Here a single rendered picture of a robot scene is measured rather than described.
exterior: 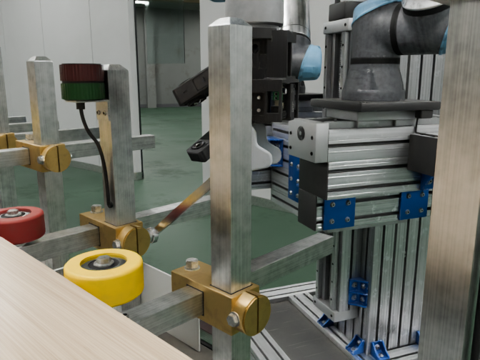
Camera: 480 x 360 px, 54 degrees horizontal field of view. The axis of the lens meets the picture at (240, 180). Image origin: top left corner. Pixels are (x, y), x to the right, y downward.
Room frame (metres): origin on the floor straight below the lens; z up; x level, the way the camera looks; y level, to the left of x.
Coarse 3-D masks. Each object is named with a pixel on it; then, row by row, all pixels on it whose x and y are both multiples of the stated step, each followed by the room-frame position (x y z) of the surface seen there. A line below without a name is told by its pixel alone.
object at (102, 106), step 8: (80, 104) 0.67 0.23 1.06; (96, 104) 0.71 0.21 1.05; (104, 104) 0.69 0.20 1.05; (80, 112) 0.67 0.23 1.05; (96, 112) 0.70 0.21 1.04; (104, 112) 0.69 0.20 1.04; (104, 120) 0.69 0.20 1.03; (88, 128) 0.68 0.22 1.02; (96, 144) 0.68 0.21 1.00; (104, 160) 0.69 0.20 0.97; (104, 168) 0.69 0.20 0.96; (104, 176) 0.69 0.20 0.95
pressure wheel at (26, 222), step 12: (0, 216) 0.63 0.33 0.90; (12, 216) 0.62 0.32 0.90; (24, 216) 0.62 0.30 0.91; (36, 216) 0.62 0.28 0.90; (0, 228) 0.59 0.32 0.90; (12, 228) 0.60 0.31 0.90; (24, 228) 0.61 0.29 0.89; (36, 228) 0.62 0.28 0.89; (12, 240) 0.60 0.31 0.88; (24, 240) 0.60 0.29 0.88
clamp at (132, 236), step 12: (84, 216) 0.74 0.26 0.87; (96, 216) 0.74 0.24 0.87; (108, 228) 0.69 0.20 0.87; (120, 228) 0.68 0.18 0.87; (132, 228) 0.68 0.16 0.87; (108, 240) 0.69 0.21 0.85; (120, 240) 0.67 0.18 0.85; (132, 240) 0.67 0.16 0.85; (144, 240) 0.69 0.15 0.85; (144, 252) 0.69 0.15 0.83
